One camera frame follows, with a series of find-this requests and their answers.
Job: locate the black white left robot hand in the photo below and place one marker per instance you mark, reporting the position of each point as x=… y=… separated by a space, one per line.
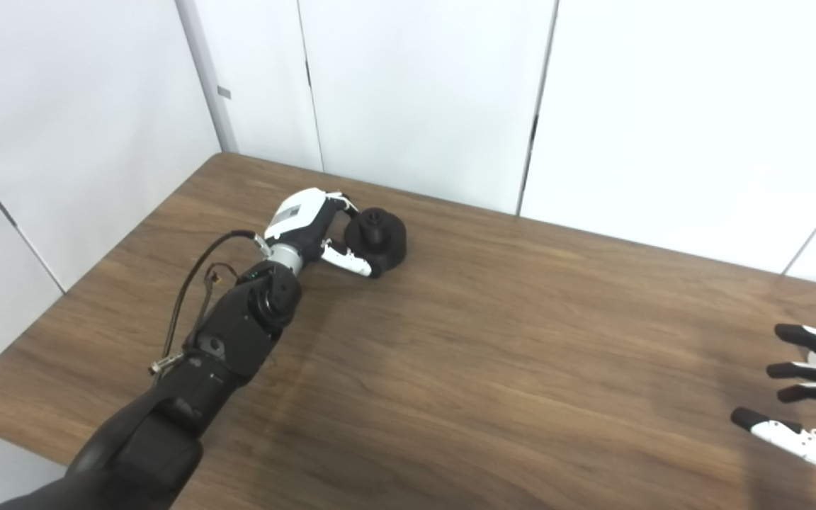
x=302 y=212

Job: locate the round black stepped part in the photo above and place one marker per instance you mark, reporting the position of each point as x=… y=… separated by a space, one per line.
x=387 y=244

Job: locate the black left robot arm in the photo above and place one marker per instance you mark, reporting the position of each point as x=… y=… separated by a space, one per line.
x=238 y=333

